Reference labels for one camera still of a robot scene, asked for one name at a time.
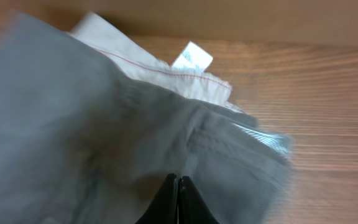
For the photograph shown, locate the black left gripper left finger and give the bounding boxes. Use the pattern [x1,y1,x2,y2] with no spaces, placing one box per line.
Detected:
[135,174,178,224]

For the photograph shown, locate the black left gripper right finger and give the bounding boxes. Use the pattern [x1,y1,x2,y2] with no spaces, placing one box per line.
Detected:
[178,176,219,224]

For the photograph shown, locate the grey shorts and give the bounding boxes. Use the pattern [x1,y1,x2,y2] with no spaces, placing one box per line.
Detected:
[0,13,291,223]

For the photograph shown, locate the folded beige shorts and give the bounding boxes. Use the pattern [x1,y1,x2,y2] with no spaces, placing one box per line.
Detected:
[68,12,243,113]

